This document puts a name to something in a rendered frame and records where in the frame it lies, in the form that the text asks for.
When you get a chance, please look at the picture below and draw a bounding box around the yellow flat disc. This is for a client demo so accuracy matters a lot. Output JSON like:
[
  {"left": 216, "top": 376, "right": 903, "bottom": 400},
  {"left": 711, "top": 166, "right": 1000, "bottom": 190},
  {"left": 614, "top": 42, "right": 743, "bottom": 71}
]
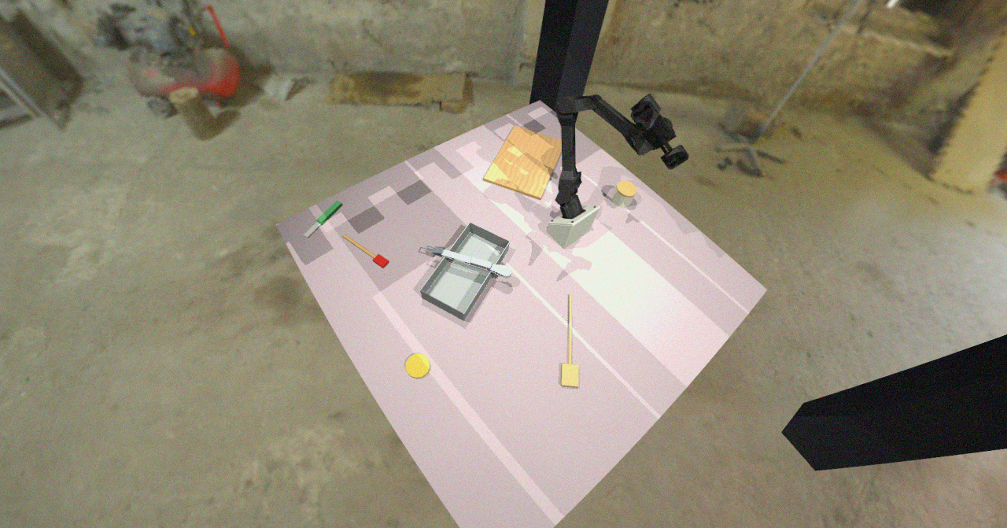
[{"left": 405, "top": 354, "right": 430, "bottom": 378}]

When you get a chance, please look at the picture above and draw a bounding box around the light wooden board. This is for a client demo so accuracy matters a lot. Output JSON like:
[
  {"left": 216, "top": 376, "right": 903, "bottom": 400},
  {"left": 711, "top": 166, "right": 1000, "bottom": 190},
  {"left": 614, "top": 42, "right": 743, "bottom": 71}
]
[{"left": 483, "top": 125, "right": 562, "bottom": 200}]

